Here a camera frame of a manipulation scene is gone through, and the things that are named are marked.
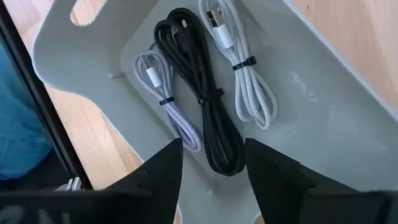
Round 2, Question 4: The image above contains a white plastic storage bin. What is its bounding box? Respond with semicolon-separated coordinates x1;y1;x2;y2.
30;0;398;224

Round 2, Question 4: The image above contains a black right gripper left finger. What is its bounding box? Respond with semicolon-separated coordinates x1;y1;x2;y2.
105;138;185;224

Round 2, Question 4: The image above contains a lilac braided USB cable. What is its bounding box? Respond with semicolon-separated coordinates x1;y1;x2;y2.
132;49;203;152

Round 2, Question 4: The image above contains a compact black USB cable bundle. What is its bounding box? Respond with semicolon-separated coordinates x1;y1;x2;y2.
153;7;246;177

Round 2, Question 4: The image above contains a black table edge rail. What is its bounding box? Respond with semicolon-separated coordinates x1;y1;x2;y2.
0;0;94;190

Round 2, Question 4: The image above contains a silver metal bracket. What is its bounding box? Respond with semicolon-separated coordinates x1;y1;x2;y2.
54;177;83;192

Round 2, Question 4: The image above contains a white USB cable bundle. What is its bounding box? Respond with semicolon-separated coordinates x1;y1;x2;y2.
198;0;279;131

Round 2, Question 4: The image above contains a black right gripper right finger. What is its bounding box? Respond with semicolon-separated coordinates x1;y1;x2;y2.
244;138;358;224

